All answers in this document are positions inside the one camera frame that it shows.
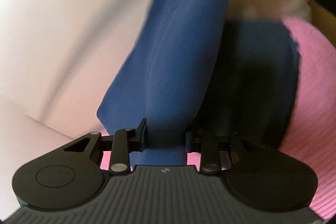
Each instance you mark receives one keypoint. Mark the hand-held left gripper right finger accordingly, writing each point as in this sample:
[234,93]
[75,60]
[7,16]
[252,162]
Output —
[190,141]

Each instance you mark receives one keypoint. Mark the pink ribbed bed blanket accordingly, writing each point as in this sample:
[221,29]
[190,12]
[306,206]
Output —
[309,108]

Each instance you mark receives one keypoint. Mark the navy blue garment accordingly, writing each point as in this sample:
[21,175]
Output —
[178,56]

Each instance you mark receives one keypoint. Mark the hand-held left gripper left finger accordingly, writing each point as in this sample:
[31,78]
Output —
[141,134]

